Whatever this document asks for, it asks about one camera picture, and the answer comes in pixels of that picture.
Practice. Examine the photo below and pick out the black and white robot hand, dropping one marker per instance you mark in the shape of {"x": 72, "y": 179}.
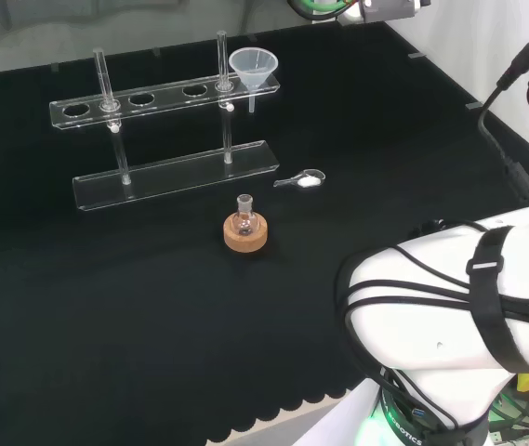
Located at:
{"x": 351, "y": 14}

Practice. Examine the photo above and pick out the translucent plastic funnel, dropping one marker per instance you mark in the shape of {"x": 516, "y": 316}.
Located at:
{"x": 252, "y": 67}

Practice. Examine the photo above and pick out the clear weighing funnel with powder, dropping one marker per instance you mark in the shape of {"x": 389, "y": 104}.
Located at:
{"x": 308, "y": 181}

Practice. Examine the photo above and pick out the clear acrylic funnel stand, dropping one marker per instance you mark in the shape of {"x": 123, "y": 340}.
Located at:
{"x": 175, "y": 172}

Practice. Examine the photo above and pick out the grey tape piece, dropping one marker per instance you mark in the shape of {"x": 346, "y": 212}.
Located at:
{"x": 416, "y": 56}
{"x": 474, "y": 106}

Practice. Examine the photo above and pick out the small round-bottom glass flask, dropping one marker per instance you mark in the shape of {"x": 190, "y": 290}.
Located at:
{"x": 244, "y": 223}

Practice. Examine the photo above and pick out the black table cloth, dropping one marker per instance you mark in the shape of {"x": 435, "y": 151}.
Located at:
{"x": 152, "y": 302}

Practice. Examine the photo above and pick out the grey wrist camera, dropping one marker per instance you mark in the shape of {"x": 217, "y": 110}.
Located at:
{"x": 389, "y": 9}

